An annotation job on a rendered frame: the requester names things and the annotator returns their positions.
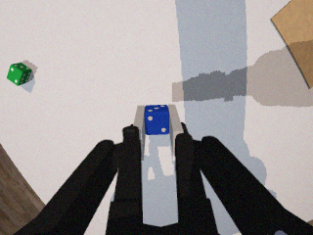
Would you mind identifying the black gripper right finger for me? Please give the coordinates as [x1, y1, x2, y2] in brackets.
[168, 105, 313, 235]

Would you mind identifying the tan flat mat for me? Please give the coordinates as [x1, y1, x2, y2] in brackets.
[270, 0, 313, 89]

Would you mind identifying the green die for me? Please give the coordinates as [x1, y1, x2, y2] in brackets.
[7, 63, 31, 86]

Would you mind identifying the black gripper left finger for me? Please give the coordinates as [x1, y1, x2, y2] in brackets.
[13, 105, 146, 235]

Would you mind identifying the blue die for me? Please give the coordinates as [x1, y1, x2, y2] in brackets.
[144, 105, 169, 135]

